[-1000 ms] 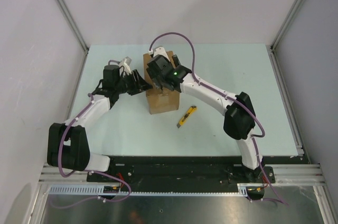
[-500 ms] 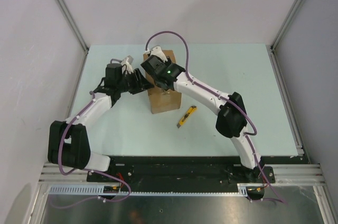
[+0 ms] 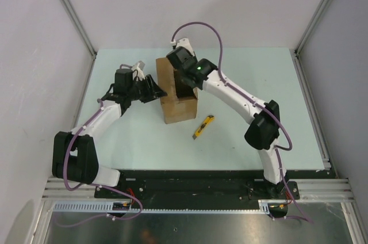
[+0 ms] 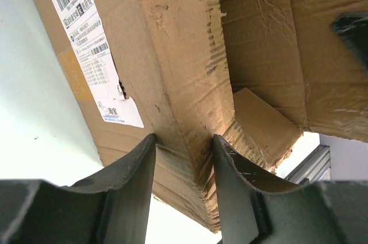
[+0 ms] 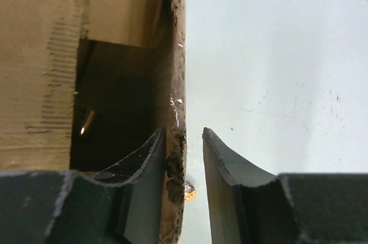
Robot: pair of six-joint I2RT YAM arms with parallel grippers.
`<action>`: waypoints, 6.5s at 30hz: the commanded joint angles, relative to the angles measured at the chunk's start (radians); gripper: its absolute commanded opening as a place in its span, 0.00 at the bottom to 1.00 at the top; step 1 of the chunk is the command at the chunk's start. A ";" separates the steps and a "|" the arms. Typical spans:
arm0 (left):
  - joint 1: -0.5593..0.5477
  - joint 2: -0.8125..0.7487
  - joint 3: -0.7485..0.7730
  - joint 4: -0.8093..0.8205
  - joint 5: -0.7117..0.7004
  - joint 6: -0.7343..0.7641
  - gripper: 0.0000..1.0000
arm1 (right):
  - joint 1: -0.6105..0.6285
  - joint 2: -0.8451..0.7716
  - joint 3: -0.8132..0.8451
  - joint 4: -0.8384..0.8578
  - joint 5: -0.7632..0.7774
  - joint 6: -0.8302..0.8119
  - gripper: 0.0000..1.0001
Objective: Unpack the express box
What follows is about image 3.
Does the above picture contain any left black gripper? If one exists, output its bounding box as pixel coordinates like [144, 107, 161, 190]
[127, 75, 166, 104]

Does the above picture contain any brown cardboard express box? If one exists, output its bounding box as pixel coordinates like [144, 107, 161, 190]
[156, 58, 198, 124]

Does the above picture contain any yellow utility knife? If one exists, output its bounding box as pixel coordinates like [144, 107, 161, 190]
[192, 115, 214, 140]

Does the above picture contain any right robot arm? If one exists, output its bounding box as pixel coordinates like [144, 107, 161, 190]
[166, 47, 286, 199]

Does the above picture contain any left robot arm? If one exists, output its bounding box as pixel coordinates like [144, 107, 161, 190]
[52, 61, 167, 198]

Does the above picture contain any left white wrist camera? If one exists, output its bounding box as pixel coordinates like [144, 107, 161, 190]
[131, 61, 145, 82]

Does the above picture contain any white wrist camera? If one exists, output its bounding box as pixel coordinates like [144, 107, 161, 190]
[131, 61, 145, 82]
[170, 37, 195, 56]

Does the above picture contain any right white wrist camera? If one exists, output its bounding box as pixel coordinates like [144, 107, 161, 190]
[170, 37, 195, 56]

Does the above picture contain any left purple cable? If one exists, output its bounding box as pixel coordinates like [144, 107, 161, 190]
[54, 64, 144, 227]

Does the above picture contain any purple cable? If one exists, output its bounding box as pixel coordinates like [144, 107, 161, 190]
[54, 64, 144, 227]
[171, 21, 314, 224]

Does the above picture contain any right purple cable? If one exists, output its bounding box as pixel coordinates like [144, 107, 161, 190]
[171, 21, 314, 224]

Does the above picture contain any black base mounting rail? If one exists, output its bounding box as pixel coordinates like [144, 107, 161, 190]
[59, 169, 301, 202]

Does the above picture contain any left aluminium frame post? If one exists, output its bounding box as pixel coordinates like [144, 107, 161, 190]
[60, 0, 97, 59]

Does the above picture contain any aluminium frame post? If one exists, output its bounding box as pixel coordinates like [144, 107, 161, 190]
[60, 0, 97, 59]
[294, 0, 333, 56]

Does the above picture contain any white slotted cable duct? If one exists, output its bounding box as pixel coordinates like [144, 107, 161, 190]
[53, 200, 273, 214]

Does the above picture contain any right aluminium frame post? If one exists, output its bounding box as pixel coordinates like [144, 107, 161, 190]
[294, 0, 333, 56]

